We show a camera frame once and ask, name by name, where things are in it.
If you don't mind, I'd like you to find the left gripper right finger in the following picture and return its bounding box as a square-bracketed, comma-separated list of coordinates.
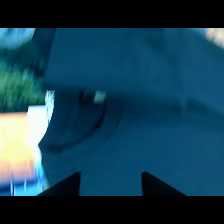
[141, 171, 187, 197]

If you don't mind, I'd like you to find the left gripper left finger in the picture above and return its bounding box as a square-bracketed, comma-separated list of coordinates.
[37, 171, 82, 197]

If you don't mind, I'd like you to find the blue T-shirt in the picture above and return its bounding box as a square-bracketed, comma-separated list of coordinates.
[32, 28, 224, 197]

